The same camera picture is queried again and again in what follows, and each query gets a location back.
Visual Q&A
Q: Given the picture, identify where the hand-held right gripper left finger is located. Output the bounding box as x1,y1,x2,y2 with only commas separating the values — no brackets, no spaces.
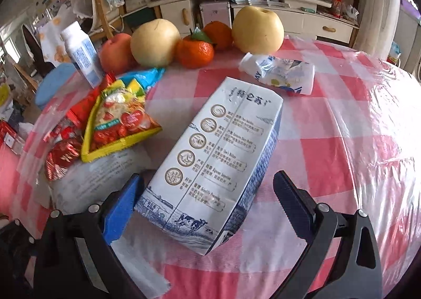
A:
33,172,148,299

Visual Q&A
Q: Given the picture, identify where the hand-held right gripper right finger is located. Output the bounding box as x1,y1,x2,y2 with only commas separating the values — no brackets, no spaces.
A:
273,170,384,299

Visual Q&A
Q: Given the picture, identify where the white plastic packet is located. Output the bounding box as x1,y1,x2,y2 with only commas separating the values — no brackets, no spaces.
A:
49,148,158,217

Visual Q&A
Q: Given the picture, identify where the white blue milk carton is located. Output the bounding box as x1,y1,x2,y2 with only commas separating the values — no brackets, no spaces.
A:
133,76,284,256

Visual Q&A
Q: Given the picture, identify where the pink checked tablecloth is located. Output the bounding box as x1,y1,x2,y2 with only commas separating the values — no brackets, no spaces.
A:
10,37,421,299

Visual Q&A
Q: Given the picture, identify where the red foil wrapper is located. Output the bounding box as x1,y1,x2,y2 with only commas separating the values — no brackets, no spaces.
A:
44,71,116,182

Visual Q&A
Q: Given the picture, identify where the yellow red snack bag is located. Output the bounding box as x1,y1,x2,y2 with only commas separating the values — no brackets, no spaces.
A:
81,78,163,163

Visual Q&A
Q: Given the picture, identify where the crumpled white blue wrapper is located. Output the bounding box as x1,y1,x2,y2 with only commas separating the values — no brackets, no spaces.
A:
238,53,315,96

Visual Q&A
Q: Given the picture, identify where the blue snack bag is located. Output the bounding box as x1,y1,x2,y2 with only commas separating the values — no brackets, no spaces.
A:
115,67,166,94

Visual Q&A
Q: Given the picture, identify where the blue cushioned stool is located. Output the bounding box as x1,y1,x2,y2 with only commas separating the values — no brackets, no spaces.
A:
34,62,78,110

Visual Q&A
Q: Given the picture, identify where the red apple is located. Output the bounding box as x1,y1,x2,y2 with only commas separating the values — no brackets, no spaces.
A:
99,33,137,75

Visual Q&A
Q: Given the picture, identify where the small white plastic bottle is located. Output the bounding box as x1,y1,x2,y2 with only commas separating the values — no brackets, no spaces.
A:
61,21,104,89

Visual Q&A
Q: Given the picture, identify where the yellow pear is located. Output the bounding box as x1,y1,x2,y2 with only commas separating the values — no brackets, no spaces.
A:
232,6,285,55
130,18,181,67

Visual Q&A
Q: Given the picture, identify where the tangerine with green leaf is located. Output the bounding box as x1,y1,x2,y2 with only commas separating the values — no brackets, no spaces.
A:
174,27,215,69

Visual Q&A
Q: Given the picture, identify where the orange print table cover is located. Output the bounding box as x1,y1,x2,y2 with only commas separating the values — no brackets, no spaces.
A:
36,19,73,66

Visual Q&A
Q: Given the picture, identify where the white TV cabinet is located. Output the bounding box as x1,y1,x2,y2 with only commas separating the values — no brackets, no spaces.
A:
148,0,360,44

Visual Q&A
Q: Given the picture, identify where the orange tangerine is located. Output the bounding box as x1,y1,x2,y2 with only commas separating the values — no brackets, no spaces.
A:
203,21,233,51

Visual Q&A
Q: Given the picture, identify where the wooden chair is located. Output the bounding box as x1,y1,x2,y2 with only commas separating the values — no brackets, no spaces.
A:
90,0,127,39

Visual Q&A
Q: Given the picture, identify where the pink storage box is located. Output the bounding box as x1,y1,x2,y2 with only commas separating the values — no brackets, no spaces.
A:
199,1,232,28

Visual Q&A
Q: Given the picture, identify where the white curtain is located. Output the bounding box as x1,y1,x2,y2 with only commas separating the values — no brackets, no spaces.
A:
353,0,403,56

